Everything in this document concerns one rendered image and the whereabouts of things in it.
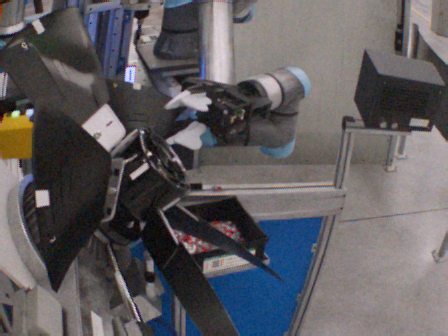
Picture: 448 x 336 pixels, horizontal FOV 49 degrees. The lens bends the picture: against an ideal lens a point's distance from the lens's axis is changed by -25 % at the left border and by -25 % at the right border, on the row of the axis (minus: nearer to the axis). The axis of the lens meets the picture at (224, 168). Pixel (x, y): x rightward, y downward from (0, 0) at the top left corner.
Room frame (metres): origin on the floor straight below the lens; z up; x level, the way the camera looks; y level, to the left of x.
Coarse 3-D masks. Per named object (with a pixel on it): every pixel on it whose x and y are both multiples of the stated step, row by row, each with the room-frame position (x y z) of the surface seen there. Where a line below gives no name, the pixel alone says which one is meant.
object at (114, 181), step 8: (112, 160) 0.68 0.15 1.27; (120, 160) 0.70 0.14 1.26; (112, 168) 0.68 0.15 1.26; (120, 168) 0.71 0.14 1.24; (112, 176) 0.68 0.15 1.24; (120, 176) 0.71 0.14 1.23; (112, 184) 0.68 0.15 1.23; (112, 200) 0.68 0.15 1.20; (104, 208) 0.65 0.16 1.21; (112, 208) 0.68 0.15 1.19; (112, 216) 0.68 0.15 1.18
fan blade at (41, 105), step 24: (48, 120) 0.54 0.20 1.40; (72, 120) 0.59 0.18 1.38; (48, 144) 0.52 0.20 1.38; (72, 144) 0.57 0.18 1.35; (96, 144) 0.63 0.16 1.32; (48, 168) 0.50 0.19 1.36; (72, 168) 0.55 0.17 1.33; (96, 168) 0.62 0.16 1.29; (48, 192) 0.49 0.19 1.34; (72, 192) 0.54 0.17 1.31; (96, 192) 0.61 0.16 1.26; (48, 216) 0.47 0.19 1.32; (72, 216) 0.53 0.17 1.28; (96, 216) 0.61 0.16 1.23; (48, 240) 0.45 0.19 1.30; (72, 240) 0.52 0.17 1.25; (48, 264) 0.43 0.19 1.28
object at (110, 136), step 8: (96, 112) 0.79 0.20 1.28; (104, 112) 0.80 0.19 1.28; (112, 112) 0.81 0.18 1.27; (88, 120) 0.78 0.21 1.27; (96, 120) 0.79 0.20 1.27; (104, 120) 0.79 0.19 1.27; (88, 128) 0.77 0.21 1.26; (96, 128) 0.78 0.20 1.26; (104, 128) 0.79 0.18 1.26; (112, 128) 0.79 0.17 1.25; (120, 128) 0.80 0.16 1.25; (104, 136) 0.78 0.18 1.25; (112, 136) 0.79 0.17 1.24; (120, 136) 0.79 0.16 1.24; (104, 144) 0.77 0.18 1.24; (112, 144) 0.78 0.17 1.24
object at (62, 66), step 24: (48, 24) 0.84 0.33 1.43; (72, 24) 0.88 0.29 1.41; (48, 48) 0.81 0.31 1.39; (72, 48) 0.84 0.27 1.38; (24, 72) 0.75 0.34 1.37; (48, 72) 0.78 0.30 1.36; (72, 72) 0.80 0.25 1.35; (96, 72) 0.83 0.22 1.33; (48, 96) 0.76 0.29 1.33; (72, 96) 0.78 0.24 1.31; (96, 96) 0.80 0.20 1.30
